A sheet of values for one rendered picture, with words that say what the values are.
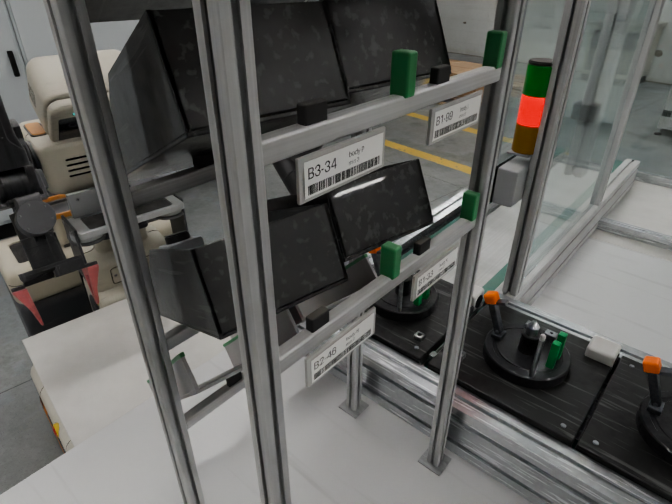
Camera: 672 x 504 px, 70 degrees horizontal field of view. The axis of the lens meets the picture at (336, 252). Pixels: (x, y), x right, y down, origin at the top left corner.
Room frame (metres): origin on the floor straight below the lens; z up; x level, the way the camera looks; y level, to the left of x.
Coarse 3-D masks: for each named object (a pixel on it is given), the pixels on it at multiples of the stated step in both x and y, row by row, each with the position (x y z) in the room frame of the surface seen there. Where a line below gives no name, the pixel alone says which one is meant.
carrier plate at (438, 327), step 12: (444, 288) 0.82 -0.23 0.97; (444, 300) 0.78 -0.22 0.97; (444, 312) 0.74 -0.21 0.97; (384, 324) 0.70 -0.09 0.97; (396, 324) 0.70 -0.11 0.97; (408, 324) 0.70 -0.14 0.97; (420, 324) 0.70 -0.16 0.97; (432, 324) 0.70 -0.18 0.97; (444, 324) 0.70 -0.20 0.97; (372, 336) 0.68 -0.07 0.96; (384, 336) 0.67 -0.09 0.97; (396, 336) 0.67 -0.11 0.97; (408, 336) 0.67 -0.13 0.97; (432, 336) 0.67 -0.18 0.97; (444, 336) 0.68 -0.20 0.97; (396, 348) 0.65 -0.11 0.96; (408, 348) 0.64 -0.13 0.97; (420, 348) 0.64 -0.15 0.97; (432, 348) 0.64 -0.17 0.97; (420, 360) 0.61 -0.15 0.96
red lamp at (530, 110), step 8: (528, 96) 0.84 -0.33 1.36; (520, 104) 0.85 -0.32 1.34; (528, 104) 0.83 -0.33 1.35; (536, 104) 0.82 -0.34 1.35; (520, 112) 0.84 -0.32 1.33; (528, 112) 0.83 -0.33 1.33; (536, 112) 0.82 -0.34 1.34; (520, 120) 0.84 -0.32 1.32; (528, 120) 0.83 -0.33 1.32; (536, 120) 0.82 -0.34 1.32
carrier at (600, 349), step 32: (480, 320) 0.72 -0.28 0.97; (512, 320) 0.72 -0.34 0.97; (480, 352) 0.63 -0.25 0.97; (512, 352) 0.61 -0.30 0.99; (544, 352) 0.61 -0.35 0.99; (576, 352) 0.63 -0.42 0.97; (608, 352) 0.61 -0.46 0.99; (480, 384) 0.55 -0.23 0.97; (512, 384) 0.55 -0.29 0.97; (544, 384) 0.55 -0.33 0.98; (576, 384) 0.55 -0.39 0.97; (544, 416) 0.49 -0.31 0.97; (576, 416) 0.49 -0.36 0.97
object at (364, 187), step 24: (384, 168) 0.54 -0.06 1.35; (408, 168) 0.49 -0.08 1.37; (336, 192) 0.42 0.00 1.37; (360, 192) 0.44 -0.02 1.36; (384, 192) 0.46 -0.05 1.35; (408, 192) 0.47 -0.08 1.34; (336, 216) 0.41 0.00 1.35; (360, 216) 0.43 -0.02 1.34; (384, 216) 0.44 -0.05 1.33; (408, 216) 0.46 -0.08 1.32; (432, 216) 0.48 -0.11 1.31; (360, 240) 0.42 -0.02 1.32; (384, 240) 0.43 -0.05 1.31
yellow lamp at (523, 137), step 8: (520, 128) 0.84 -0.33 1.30; (528, 128) 0.83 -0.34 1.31; (536, 128) 0.82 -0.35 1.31; (520, 136) 0.83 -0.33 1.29; (528, 136) 0.83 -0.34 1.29; (536, 136) 0.82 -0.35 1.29; (512, 144) 0.85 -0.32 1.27; (520, 144) 0.83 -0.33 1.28; (528, 144) 0.82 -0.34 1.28; (520, 152) 0.83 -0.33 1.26; (528, 152) 0.82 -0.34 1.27
